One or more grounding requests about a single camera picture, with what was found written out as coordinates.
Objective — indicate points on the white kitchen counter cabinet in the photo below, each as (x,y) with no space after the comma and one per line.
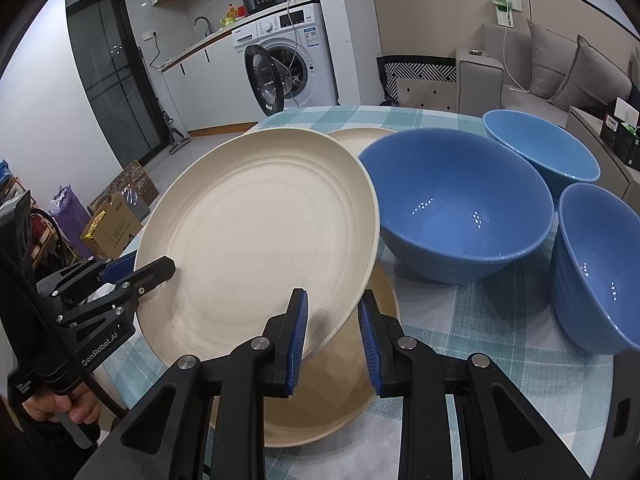
(210,90)

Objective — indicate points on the white washing machine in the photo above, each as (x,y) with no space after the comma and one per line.
(310,60)

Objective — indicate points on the blue ceramic bowl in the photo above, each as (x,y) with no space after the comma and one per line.
(540,145)
(450,210)
(595,280)

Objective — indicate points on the black product box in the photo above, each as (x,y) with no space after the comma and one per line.
(617,137)

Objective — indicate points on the grey sofa cushion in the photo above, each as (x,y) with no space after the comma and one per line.
(550,55)
(595,75)

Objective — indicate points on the black glass door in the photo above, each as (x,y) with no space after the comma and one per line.
(110,75)

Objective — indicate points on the chrome kitchen faucet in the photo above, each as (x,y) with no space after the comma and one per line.
(202,22)

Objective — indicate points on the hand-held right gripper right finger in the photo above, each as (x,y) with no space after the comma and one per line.
(367,345)

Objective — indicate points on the grey sofa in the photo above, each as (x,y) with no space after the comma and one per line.
(480,85)

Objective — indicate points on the cream round plate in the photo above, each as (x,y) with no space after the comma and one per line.
(330,385)
(250,230)
(360,141)

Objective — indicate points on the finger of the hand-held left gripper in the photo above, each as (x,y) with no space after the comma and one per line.
(120,266)
(155,270)

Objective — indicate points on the brown cardboard box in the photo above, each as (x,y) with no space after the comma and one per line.
(115,225)

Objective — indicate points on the grey stick vacuum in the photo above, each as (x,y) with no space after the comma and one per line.
(175,140)

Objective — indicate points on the beige side cabinet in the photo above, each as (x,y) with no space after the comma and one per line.
(600,160)

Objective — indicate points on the white small box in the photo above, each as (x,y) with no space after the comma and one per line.
(626,110)

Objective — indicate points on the white wall power strip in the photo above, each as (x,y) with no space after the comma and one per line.
(505,10)

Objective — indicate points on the person's left hand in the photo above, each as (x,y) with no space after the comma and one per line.
(80,407)

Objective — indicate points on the yellow toy figure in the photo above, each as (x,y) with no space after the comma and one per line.
(228,16)

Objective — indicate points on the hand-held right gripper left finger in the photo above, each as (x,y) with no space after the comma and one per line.
(299,340)

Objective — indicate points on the purple plastic bag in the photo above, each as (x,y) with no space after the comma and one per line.
(67,215)

